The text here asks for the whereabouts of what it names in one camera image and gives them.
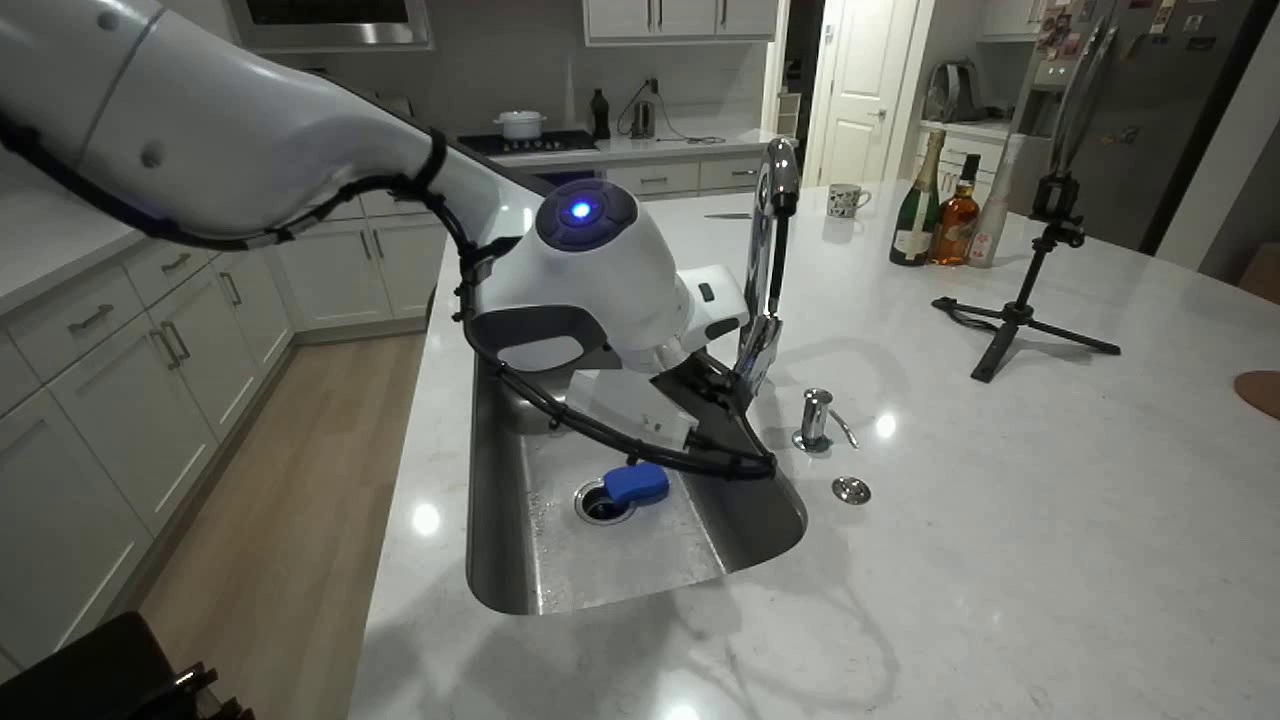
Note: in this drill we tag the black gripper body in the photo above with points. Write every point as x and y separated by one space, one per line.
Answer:
701 380

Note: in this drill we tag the chrome faucet spray head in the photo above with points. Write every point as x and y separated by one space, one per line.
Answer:
758 349

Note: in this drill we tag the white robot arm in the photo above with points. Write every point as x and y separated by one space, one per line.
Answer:
267 132

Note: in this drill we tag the chrome gooseneck faucet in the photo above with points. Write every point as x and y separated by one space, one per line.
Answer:
760 243

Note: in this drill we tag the blue sponge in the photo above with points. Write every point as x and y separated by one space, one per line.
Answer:
638 482

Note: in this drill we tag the chrome round counter cap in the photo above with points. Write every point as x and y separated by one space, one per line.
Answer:
848 490

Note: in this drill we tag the stainless steel sink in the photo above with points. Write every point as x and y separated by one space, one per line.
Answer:
625 562

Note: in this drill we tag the green champagne bottle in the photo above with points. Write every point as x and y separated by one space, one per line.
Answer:
913 214

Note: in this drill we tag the dark counter bottle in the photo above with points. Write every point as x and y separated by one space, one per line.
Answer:
601 117

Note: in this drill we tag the pale labelled bottle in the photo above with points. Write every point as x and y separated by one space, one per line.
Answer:
994 225

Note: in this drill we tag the black kitchen range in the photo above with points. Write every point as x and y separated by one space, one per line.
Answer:
525 142

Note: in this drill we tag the white panel door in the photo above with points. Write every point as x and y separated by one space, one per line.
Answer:
864 92

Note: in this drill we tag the white cooking pot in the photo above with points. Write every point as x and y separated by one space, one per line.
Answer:
523 126

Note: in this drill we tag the electric kettle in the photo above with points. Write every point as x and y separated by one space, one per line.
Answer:
951 90

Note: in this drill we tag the stainless refrigerator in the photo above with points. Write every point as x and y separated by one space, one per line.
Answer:
1160 132

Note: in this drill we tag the round wooden coaster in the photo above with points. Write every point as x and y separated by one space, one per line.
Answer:
1261 396

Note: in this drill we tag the range hood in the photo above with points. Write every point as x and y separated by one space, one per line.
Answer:
333 27

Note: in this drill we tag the white base cabinet run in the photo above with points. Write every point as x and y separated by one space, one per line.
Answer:
120 400

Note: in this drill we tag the black floor stand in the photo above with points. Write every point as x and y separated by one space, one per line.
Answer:
94 681

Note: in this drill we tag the black camera tripod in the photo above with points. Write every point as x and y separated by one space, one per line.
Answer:
1022 319

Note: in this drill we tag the white wall cabinets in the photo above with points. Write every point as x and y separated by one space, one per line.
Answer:
675 19

